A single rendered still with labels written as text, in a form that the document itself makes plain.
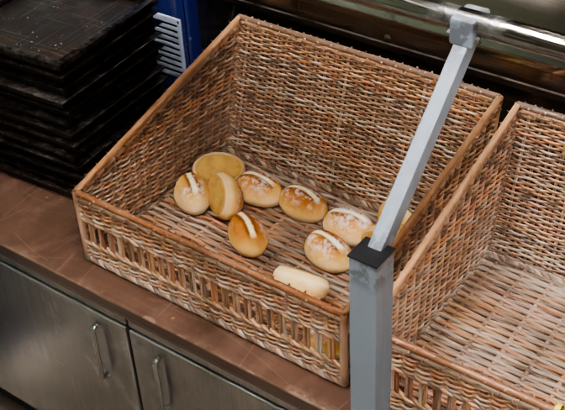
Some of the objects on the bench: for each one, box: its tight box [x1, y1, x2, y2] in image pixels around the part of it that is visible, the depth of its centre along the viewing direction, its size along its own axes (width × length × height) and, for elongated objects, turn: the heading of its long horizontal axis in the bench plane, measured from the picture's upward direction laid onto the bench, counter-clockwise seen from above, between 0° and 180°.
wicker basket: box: [71, 13, 504, 387], centre depth 178 cm, size 49×56×28 cm
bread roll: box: [273, 265, 330, 302], centre depth 171 cm, size 6×10×7 cm
